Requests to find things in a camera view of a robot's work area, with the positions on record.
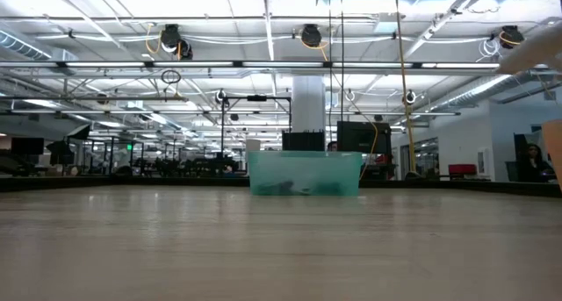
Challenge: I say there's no black equipment box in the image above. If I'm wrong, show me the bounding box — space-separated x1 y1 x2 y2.
281 130 327 152

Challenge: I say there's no teal translucent plastic bin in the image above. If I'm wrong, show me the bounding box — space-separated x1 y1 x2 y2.
247 150 364 197

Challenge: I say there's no white building column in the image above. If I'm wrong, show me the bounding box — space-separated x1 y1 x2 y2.
292 75 327 133

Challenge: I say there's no large black display screen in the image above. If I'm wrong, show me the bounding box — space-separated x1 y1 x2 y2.
336 120 393 155

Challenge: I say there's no red box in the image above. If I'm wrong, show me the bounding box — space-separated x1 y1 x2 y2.
447 163 478 176

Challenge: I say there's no black studio light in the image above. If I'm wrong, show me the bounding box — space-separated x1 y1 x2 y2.
46 140 76 166

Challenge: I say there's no small black monitor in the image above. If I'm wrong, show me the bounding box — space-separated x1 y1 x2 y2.
11 136 46 156

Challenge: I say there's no black camera rig frame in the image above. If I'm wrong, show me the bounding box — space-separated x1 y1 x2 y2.
220 94 293 153

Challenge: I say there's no thin black hanging cable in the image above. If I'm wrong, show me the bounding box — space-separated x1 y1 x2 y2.
328 0 334 151

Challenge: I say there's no black hanging cable reel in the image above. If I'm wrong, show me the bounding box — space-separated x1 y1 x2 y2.
499 24 526 50
299 23 324 48
158 23 194 61

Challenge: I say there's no yellow hanging cable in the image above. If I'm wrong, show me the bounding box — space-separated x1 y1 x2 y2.
392 0 423 180

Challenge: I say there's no silver ventilation duct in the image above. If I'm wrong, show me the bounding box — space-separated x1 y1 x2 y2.
428 68 562 114
0 28 54 61

